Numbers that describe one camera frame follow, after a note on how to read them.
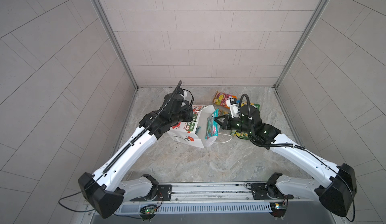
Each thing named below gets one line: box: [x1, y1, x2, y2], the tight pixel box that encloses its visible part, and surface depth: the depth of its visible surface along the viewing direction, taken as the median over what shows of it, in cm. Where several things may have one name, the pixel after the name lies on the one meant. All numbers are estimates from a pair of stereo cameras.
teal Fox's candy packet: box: [204, 108, 220, 140], surface depth 72 cm
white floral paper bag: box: [167, 104, 219, 149], surface depth 76 cm
